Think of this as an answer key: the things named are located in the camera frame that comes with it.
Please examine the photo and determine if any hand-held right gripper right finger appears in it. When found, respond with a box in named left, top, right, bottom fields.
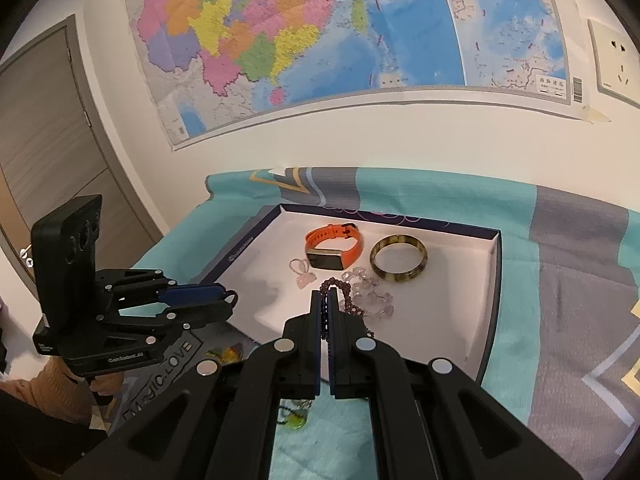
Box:
left=329, top=292, right=581, bottom=480

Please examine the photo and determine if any amber mottled bangle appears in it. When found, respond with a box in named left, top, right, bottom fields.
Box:
left=369, top=235, right=429, bottom=283

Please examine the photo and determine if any dark red bead bracelet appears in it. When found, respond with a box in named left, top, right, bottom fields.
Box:
left=319, top=277, right=376, bottom=358

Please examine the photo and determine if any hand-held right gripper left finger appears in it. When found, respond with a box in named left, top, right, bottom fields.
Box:
left=65, top=290, right=329, bottom=480

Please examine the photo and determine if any dark blue shallow box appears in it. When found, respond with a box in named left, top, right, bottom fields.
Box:
left=200, top=203, right=502, bottom=388

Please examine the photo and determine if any pink charm with loop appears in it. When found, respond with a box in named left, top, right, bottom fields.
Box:
left=290, top=257, right=318, bottom=288

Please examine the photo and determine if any grey brown door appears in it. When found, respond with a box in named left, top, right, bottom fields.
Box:
left=0, top=14, right=165, bottom=286

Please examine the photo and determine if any dark ring with green bead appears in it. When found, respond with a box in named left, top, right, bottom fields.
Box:
left=277, top=400, right=311, bottom=433

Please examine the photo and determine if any clear crystal bead bracelet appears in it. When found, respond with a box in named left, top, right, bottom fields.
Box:
left=342, top=267, right=396, bottom=318

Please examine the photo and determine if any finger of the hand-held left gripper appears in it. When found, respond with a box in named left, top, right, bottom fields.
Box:
left=107, top=305, right=236, bottom=342
left=102, top=270, right=227, bottom=306

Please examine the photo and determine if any white wall socket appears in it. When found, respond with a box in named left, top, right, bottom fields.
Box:
left=587, top=19, right=636, bottom=97

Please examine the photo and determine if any colourful wall map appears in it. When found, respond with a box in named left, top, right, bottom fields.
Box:
left=125, top=0, right=573, bottom=150

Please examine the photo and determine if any orange smart watch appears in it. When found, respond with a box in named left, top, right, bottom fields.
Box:
left=305, top=222, right=365, bottom=270

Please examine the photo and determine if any teal grey printed blanket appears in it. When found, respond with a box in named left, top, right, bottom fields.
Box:
left=90, top=165, right=640, bottom=480

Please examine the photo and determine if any person's left hand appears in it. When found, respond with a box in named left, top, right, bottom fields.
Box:
left=90, top=375, right=123, bottom=403

